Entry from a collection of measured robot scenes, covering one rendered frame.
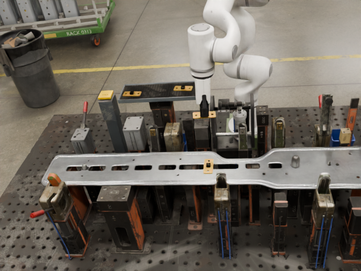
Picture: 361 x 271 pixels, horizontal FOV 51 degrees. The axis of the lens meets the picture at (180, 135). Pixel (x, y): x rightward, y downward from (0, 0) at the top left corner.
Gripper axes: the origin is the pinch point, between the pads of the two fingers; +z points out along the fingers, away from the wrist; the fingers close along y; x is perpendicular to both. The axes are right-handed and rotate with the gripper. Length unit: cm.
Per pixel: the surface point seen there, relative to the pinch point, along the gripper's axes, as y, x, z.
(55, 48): -367, -189, 140
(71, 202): 11, -56, 34
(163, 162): -3.0, -18.1, 27.5
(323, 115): -7.1, 47.2, 11.5
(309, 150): -1.1, 41.7, 24.5
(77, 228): 14, -56, 46
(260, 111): -15.5, 24.1, 13.5
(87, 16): -388, -140, 107
